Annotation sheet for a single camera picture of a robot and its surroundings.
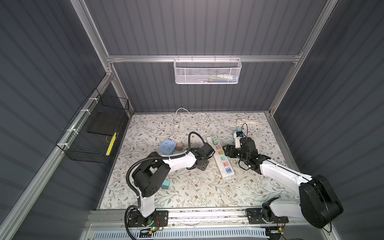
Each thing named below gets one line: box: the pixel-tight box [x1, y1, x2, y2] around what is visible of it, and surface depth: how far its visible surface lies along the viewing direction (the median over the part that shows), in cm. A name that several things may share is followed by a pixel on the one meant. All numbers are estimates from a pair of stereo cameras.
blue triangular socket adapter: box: [160, 139, 177, 155], surface depth 100 cm
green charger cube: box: [212, 136, 219, 145], surface depth 99 cm
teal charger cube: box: [161, 179, 171, 190], surface depth 85 cm
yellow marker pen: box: [106, 132, 117, 156], surface depth 69 cm
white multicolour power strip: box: [206, 136, 235, 178], surface depth 91 cm
